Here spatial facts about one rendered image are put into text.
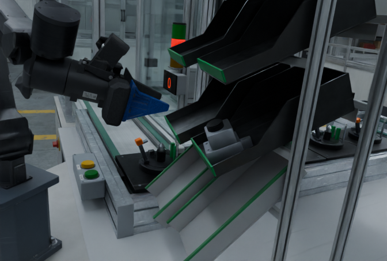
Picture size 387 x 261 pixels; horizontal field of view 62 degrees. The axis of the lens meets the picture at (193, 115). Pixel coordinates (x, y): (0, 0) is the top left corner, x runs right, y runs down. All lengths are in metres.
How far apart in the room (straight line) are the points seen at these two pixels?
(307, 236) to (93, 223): 0.61
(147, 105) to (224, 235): 0.28
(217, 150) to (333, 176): 0.81
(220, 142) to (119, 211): 0.43
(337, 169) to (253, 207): 0.75
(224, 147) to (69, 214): 0.62
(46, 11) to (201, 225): 0.49
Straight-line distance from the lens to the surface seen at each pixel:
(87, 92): 0.51
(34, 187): 0.80
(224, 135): 0.55
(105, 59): 0.50
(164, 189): 0.86
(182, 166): 0.84
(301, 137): 0.56
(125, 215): 0.91
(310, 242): 1.04
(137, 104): 0.50
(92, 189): 1.02
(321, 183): 1.29
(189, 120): 0.76
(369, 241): 1.13
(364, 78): 6.04
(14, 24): 0.59
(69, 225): 1.02
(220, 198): 0.72
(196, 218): 0.74
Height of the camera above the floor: 1.45
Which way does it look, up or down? 17 degrees down
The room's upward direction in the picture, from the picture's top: 5 degrees clockwise
